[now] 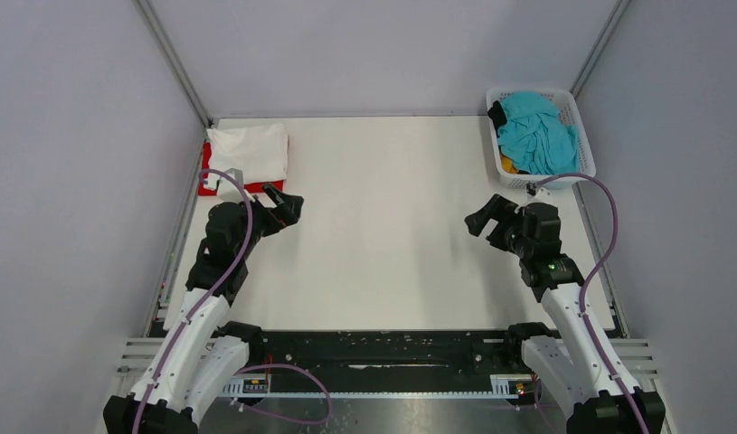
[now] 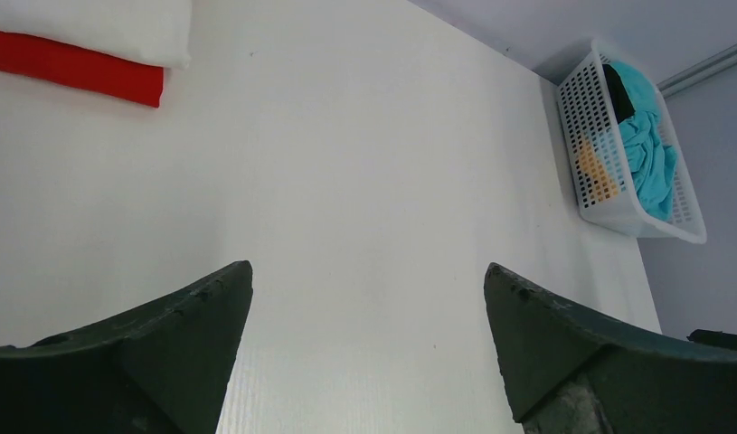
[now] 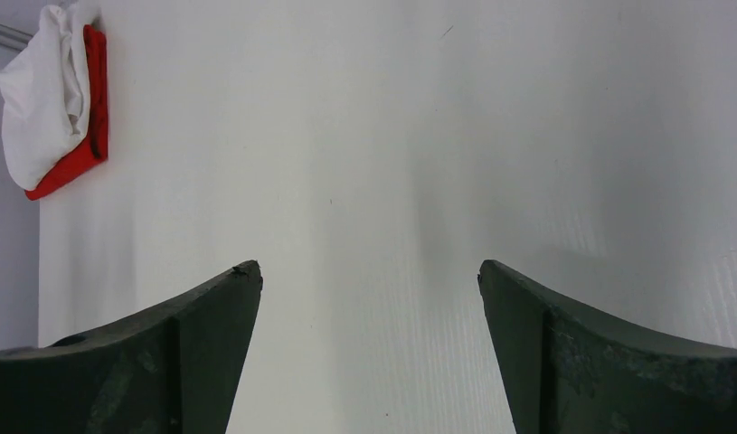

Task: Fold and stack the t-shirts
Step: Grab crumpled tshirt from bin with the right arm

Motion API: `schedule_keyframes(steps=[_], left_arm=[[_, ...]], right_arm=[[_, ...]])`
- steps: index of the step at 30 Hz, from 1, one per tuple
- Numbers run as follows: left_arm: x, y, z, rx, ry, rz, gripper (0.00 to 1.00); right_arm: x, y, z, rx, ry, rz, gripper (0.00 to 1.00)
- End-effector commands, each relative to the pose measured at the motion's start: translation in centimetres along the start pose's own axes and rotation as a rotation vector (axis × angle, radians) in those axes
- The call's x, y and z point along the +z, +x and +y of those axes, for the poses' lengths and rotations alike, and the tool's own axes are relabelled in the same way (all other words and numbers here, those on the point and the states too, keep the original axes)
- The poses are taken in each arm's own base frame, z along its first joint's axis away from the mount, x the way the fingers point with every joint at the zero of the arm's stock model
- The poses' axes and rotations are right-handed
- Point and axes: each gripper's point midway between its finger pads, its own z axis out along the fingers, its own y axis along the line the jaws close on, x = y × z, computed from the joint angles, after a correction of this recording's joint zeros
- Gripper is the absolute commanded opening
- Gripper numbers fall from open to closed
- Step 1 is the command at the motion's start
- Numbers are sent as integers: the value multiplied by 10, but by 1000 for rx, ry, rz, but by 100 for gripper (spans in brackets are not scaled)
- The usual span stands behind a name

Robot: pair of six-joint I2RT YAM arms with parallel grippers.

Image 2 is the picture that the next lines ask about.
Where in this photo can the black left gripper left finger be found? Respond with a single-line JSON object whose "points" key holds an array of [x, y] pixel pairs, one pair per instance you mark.
{"points": [[161, 367]]}

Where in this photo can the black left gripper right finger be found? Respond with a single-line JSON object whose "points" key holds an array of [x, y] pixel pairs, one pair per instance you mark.
{"points": [[568, 368]]}

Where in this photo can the turquoise t-shirt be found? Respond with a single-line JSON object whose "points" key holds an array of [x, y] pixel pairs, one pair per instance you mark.
{"points": [[651, 161]]}

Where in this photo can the orange t-shirt in basket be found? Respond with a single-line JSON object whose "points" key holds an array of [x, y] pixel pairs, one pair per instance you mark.
{"points": [[600, 185]]}

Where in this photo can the white plastic laundry basket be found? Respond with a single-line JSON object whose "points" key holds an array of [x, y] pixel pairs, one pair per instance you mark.
{"points": [[586, 112]]}

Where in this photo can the black garment in basket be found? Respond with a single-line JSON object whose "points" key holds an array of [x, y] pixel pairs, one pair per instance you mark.
{"points": [[620, 99]]}

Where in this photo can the red folded t-shirt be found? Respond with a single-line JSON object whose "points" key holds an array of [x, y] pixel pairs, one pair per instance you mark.
{"points": [[80, 68]]}

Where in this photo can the white folded t-shirt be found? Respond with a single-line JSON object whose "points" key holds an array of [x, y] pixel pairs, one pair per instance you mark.
{"points": [[148, 32]]}

